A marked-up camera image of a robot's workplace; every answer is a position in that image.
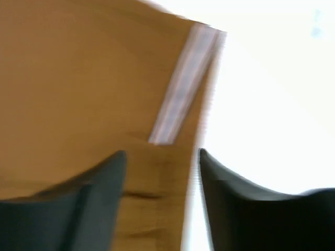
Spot brown trousers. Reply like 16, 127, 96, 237
1, 1, 226, 250

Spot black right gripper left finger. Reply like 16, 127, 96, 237
1, 151, 127, 250

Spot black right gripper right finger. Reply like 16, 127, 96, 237
199, 149, 334, 250

